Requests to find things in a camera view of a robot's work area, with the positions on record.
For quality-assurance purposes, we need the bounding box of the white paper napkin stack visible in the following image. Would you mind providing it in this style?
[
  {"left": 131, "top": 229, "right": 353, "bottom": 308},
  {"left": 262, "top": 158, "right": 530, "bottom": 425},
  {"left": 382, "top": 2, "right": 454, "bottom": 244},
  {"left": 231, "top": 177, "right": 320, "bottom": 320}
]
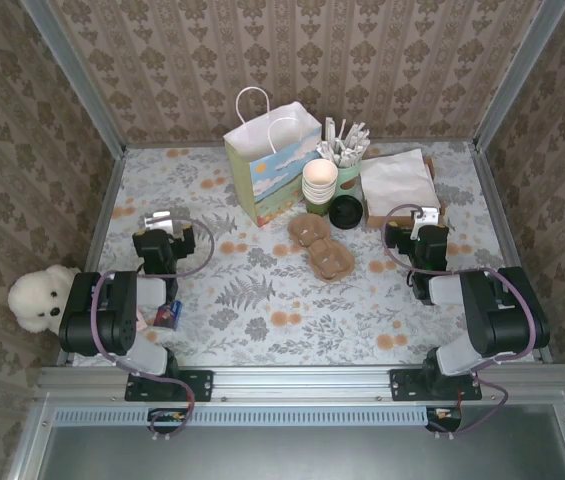
[{"left": 360, "top": 148, "right": 441, "bottom": 214}]

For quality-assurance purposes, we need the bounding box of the brown cardboard cup carrier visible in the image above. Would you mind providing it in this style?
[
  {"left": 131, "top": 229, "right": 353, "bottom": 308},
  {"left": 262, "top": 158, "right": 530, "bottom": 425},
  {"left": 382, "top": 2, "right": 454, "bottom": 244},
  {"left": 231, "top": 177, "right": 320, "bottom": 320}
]
[{"left": 287, "top": 213, "right": 353, "bottom": 280}]

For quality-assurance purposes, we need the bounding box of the landscape print paper bag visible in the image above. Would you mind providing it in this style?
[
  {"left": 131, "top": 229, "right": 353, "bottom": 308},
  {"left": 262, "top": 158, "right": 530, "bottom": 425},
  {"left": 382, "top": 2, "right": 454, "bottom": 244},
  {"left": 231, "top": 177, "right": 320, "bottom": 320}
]
[{"left": 223, "top": 87, "right": 324, "bottom": 229}]

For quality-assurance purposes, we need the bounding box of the small blue packet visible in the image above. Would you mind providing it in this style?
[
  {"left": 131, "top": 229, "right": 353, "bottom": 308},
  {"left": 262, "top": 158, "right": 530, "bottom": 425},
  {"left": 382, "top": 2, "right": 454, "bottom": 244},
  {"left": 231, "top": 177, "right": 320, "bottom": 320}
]
[{"left": 155, "top": 299, "right": 183, "bottom": 331}]

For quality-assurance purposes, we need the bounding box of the black cup lid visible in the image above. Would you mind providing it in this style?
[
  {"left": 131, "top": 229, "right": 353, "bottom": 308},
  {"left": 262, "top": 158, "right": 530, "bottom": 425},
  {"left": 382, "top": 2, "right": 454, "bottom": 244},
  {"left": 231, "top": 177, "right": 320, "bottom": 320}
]
[{"left": 329, "top": 194, "right": 366, "bottom": 230}]

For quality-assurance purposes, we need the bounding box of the green straw holder cup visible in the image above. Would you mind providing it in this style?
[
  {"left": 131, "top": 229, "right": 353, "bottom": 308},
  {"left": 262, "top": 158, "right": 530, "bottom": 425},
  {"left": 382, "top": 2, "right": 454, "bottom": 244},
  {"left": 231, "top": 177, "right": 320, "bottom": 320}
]
[{"left": 334, "top": 159, "right": 363, "bottom": 199}]

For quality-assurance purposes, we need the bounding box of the white teddy bear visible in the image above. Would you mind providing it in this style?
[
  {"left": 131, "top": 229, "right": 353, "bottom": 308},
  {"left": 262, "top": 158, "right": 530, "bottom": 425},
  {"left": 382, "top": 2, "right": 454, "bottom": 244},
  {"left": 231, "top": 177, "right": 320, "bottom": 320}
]
[{"left": 7, "top": 264, "right": 83, "bottom": 334}]

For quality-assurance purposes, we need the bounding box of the stack of paper cups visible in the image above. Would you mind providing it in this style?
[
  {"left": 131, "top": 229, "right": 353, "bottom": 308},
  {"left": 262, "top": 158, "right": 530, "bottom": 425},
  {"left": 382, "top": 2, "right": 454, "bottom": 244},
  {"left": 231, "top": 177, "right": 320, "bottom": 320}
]
[{"left": 301, "top": 158, "right": 339, "bottom": 214}]

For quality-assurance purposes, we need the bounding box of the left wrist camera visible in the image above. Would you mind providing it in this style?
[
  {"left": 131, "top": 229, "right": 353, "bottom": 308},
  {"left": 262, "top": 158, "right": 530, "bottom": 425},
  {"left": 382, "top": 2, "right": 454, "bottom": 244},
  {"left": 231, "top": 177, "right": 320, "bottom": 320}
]
[{"left": 142, "top": 210, "right": 174, "bottom": 234}]

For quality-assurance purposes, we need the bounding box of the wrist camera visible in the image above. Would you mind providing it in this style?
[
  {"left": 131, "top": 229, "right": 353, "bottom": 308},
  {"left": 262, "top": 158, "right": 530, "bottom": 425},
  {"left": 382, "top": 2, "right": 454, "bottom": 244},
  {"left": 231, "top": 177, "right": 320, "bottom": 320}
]
[
  {"left": 142, "top": 210, "right": 174, "bottom": 234},
  {"left": 410, "top": 205, "right": 442, "bottom": 240}
]

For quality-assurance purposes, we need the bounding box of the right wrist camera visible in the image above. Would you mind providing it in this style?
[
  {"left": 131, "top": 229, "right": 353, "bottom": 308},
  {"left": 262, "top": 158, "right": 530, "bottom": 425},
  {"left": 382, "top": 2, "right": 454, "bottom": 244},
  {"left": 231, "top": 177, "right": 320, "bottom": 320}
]
[{"left": 410, "top": 205, "right": 442, "bottom": 240}]

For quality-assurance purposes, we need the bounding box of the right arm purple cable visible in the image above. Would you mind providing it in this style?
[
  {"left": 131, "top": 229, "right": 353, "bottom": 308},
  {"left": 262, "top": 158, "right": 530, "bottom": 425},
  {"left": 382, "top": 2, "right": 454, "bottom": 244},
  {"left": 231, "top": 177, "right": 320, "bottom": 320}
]
[{"left": 383, "top": 203, "right": 536, "bottom": 436}]

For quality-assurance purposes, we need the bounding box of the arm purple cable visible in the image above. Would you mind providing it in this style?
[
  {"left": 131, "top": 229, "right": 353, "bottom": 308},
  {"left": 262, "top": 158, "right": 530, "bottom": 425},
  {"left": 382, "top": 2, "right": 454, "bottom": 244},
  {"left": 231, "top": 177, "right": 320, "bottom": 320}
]
[
  {"left": 90, "top": 217, "right": 216, "bottom": 441},
  {"left": 383, "top": 203, "right": 536, "bottom": 436}
]

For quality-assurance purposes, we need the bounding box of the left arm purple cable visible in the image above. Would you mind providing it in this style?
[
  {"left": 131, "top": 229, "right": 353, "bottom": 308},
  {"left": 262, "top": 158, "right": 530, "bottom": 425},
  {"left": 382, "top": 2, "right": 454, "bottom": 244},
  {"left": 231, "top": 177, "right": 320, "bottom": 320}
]
[{"left": 90, "top": 217, "right": 216, "bottom": 441}]

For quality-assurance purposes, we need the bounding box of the aluminium table side rail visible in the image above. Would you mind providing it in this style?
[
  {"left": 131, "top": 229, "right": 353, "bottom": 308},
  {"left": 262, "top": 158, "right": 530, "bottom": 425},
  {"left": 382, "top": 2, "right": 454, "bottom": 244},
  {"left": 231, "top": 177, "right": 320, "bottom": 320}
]
[
  {"left": 56, "top": 149, "right": 128, "bottom": 369},
  {"left": 470, "top": 144, "right": 554, "bottom": 364}
]

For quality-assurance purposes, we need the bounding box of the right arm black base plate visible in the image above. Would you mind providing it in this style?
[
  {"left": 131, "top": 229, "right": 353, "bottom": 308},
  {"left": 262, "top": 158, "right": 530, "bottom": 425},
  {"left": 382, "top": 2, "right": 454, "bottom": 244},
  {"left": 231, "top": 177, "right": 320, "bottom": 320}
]
[{"left": 390, "top": 368, "right": 483, "bottom": 403}]

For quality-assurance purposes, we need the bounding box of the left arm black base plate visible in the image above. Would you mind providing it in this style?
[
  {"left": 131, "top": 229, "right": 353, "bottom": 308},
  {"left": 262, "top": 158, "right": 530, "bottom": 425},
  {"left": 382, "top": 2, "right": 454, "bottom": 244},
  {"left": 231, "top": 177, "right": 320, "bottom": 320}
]
[{"left": 125, "top": 368, "right": 214, "bottom": 403}]

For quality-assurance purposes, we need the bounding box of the aluminium corner post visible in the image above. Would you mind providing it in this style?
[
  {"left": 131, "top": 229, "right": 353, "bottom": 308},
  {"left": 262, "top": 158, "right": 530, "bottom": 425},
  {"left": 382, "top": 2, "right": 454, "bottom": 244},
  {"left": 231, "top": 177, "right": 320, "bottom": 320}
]
[
  {"left": 20, "top": 0, "right": 128, "bottom": 157},
  {"left": 472, "top": 0, "right": 565, "bottom": 151}
]

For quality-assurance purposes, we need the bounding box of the aluminium mounting rail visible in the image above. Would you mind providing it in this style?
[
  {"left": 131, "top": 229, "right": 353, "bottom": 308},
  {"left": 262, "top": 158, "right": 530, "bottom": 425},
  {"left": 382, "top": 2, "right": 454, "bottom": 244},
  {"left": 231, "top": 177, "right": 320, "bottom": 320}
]
[{"left": 35, "top": 364, "right": 565, "bottom": 404}]

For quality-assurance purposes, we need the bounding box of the grey slotted cable duct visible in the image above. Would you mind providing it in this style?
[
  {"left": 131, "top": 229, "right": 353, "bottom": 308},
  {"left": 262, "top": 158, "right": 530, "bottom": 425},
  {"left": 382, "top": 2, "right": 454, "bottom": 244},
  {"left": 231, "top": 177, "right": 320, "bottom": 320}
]
[{"left": 53, "top": 405, "right": 431, "bottom": 427}]

